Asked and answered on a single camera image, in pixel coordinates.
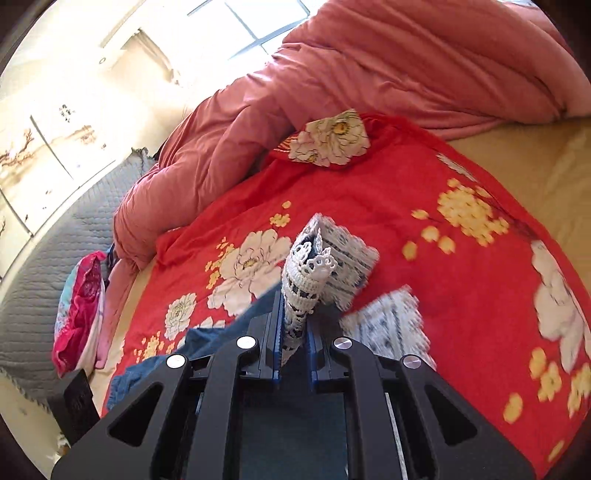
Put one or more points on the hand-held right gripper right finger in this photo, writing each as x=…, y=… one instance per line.
x=312, y=355

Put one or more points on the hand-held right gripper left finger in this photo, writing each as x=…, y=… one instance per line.
x=277, y=332

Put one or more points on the magenta clothes pile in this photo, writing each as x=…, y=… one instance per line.
x=81, y=304

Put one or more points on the light pink cloth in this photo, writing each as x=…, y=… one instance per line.
x=115, y=295

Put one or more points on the grey quilted headboard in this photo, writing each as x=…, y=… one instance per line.
x=46, y=277

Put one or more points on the red floral blanket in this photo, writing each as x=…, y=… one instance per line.
x=369, y=194

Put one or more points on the salmon pink quilt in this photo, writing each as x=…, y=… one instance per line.
x=369, y=69

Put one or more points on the beige bed sheet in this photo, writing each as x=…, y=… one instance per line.
x=531, y=157

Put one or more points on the bright window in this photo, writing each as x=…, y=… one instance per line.
x=258, y=23

